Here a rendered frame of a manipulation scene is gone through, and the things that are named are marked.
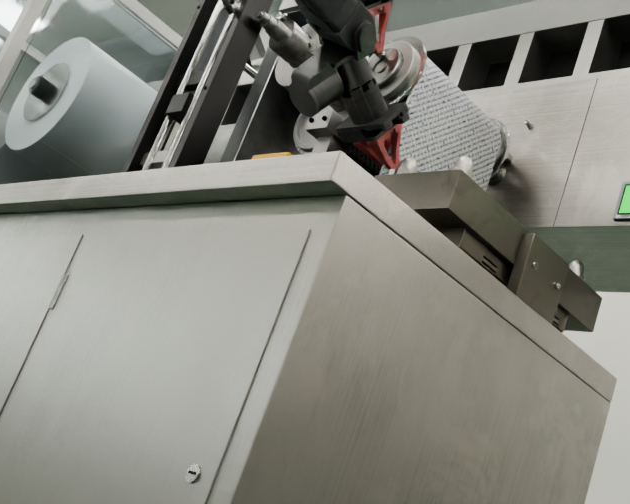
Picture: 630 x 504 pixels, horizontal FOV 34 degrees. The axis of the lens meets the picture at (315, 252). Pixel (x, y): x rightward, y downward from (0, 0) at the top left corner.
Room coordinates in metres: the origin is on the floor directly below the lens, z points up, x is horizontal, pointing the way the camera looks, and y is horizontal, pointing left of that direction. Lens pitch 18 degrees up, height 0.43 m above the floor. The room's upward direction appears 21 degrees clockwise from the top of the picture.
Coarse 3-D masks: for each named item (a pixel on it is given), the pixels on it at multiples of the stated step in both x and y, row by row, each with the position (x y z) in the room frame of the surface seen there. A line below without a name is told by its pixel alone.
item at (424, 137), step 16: (416, 112) 1.46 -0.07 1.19; (432, 112) 1.48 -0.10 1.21; (416, 128) 1.47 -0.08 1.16; (432, 128) 1.49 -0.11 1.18; (448, 128) 1.51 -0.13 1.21; (400, 144) 1.45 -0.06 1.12; (416, 144) 1.47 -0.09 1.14; (432, 144) 1.49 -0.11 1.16; (448, 144) 1.52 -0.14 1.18; (464, 144) 1.54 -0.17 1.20; (400, 160) 1.46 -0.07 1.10; (416, 160) 1.48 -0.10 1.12; (432, 160) 1.50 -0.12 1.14; (448, 160) 1.52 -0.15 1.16; (480, 160) 1.57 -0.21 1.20; (480, 176) 1.58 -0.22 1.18
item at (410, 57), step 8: (384, 48) 1.50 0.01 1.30; (400, 48) 1.47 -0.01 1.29; (408, 48) 1.45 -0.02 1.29; (408, 56) 1.45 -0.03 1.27; (416, 56) 1.45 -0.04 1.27; (408, 64) 1.44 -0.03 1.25; (400, 72) 1.45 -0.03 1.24; (408, 72) 1.44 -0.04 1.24; (400, 80) 1.45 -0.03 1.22; (408, 80) 1.45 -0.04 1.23; (384, 88) 1.47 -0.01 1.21; (392, 88) 1.46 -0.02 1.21; (400, 88) 1.45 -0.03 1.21; (384, 96) 1.47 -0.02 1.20; (392, 96) 1.46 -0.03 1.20
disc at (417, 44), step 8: (392, 40) 1.50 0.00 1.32; (400, 40) 1.49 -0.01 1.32; (408, 40) 1.47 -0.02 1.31; (416, 40) 1.46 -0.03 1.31; (416, 48) 1.46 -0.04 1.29; (424, 48) 1.44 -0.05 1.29; (424, 56) 1.44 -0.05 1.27; (416, 64) 1.44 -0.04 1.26; (424, 64) 1.43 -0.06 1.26; (416, 72) 1.44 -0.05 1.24; (416, 80) 1.44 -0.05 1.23; (408, 88) 1.44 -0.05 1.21; (400, 96) 1.45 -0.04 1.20
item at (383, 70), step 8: (392, 48) 1.47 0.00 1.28; (376, 56) 1.49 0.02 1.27; (392, 56) 1.46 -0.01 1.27; (400, 56) 1.45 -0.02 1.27; (376, 64) 1.49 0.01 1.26; (384, 64) 1.47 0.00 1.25; (392, 64) 1.46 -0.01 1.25; (400, 64) 1.45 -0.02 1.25; (376, 72) 1.49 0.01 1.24; (384, 72) 1.46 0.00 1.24; (392, 72) 1.45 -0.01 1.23; (376, 80) 1.47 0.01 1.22; (384, 80) 1.46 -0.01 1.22; (392, 80) 1.46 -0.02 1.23
